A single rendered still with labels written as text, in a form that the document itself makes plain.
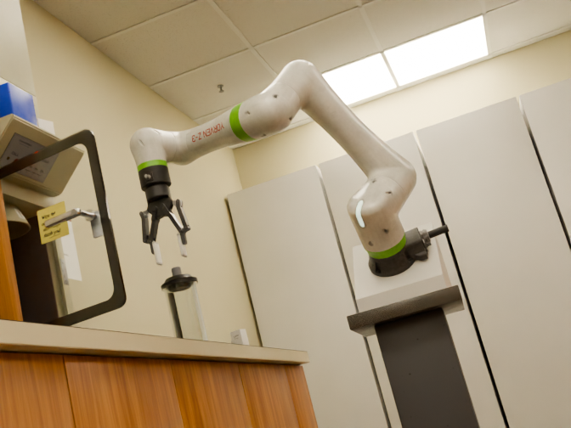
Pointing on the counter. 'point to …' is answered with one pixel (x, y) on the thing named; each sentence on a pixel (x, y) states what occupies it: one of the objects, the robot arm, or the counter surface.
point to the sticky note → (53, 227)
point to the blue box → (16, 103)
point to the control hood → (9, 124)
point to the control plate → (19, 149)
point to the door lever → (70, 216)
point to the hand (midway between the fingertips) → (170, 251)
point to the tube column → (14, 47)
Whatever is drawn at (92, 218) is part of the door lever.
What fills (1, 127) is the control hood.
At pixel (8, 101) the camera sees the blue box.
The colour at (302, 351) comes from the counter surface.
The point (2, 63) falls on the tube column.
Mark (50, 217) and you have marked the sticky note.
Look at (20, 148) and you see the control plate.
